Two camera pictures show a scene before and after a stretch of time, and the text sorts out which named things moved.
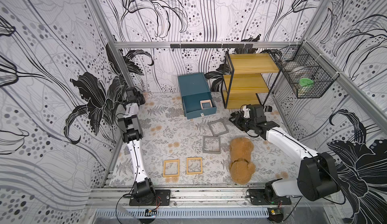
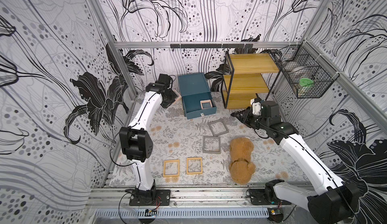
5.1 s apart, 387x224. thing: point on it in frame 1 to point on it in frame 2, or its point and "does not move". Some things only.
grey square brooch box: x=218 y=127 does not move
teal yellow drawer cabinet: x=197 y=98 does not move
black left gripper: x=139 y=102 to x=171 y=96
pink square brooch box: x=205 y=104 does not move
